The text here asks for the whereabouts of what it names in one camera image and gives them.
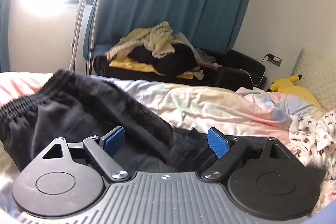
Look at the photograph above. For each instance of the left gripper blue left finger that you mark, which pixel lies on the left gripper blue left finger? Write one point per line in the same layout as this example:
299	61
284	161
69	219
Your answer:
101	151

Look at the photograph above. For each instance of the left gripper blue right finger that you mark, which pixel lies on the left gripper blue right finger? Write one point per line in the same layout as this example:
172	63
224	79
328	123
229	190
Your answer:
229	152

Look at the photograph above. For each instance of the black pants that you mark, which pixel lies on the black pants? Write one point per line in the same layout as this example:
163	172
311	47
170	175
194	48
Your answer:
76	106

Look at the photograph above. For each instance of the pastel pink bed quilt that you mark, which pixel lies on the pastel pink bed quilt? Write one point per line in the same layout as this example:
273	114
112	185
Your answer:
247	112

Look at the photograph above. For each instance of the white bear print blanket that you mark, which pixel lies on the white bear print blanket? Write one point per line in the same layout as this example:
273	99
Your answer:
313	141

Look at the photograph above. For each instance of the yellow Pikachu plush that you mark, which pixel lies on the yellow Pikachu plush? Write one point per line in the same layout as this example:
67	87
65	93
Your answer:
288	86

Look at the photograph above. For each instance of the yellow cloth on sofa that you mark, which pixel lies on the yellow cloth on sofa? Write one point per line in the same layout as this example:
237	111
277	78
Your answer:
135	66

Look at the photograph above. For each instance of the black garment on sofa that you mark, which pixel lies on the black garment on sofa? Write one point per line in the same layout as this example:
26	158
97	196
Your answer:
173	64

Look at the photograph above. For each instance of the beige quilted headboard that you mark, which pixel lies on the beige quilted headboard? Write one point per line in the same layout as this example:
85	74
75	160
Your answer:
318	77

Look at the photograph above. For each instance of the wall power outlet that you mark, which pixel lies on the wall power outlet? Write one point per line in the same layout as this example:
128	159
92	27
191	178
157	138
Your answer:
274	59

